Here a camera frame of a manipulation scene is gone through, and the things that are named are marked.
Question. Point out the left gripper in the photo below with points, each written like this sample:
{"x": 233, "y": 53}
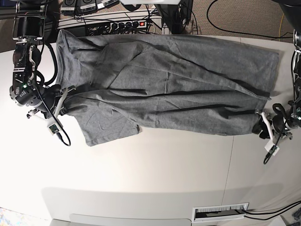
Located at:
{"x": 282, "y": 122}

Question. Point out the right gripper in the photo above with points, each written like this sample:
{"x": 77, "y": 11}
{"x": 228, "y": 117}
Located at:
{"x": 29, "y": 96}

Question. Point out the grey T-shirt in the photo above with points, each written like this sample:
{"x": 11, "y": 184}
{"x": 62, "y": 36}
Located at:
{"x": 192, "y": 83}

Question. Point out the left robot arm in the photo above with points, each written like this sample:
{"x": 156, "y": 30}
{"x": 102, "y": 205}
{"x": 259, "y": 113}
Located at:
{"x": 292, "y": 11}

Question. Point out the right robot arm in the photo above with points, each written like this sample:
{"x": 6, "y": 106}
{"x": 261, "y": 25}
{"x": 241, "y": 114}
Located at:
{"x": 29, "y": 32}

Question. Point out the white power strip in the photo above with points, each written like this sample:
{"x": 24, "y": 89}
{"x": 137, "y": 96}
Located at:
{"x": 126, "y": 26}

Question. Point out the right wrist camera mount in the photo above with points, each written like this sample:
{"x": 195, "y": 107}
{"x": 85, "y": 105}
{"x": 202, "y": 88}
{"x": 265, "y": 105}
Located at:
{"x": 53, "y": 124}

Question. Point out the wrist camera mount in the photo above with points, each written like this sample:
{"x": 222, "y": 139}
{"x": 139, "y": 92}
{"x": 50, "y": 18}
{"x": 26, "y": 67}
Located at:
{"x": 274, "y": 142}
{"x": 53, "y": 124}

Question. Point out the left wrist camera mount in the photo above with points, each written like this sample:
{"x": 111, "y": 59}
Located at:
{"x": 274, "y": 142}

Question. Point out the table cable grommet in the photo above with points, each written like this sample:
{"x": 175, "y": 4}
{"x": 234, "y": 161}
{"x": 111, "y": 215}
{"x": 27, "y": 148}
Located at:
{"x": 219, "y": 213}

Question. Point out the white overhead camera mount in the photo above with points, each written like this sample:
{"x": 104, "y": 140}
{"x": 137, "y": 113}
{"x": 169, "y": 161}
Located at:
{"x": 164, "y": 2}

